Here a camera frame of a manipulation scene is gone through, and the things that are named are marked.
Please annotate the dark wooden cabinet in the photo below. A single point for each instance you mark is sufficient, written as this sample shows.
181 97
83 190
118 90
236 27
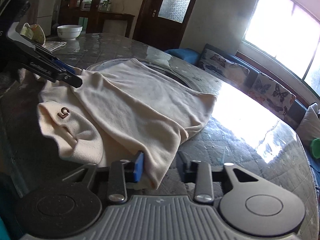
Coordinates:
93 12

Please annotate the crumpled yellow cloth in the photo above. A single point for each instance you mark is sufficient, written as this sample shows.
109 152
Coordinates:
33 32

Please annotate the dark wooden door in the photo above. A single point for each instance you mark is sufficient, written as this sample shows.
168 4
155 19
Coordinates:
161 23

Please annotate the blue sofa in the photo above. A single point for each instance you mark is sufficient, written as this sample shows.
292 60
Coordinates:
250 79

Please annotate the butterfly print cushion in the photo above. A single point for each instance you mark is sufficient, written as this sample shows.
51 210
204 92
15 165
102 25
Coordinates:
213 63
272 95

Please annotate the window with frame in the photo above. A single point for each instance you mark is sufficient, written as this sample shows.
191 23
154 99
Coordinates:
283 36

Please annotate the white refrigerator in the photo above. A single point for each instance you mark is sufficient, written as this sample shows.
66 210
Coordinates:
45 14

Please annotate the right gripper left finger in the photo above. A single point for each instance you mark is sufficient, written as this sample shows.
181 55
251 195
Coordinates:
109 183

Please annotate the grey white pillow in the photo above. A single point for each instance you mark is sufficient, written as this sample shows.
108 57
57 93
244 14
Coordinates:
309 128

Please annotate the white ceramic bowl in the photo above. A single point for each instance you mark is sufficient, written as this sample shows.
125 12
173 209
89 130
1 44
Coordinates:
69 32

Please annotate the cream white sweater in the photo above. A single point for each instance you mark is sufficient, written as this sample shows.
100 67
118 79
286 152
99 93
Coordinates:
120 111

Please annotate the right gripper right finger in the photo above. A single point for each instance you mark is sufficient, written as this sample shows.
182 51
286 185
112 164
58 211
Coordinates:
240 185

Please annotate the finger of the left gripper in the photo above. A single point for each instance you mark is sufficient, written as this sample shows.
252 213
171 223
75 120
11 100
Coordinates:
54 73
40 54

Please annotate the green plastic bowl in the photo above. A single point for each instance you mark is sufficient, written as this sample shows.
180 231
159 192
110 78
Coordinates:
315 148

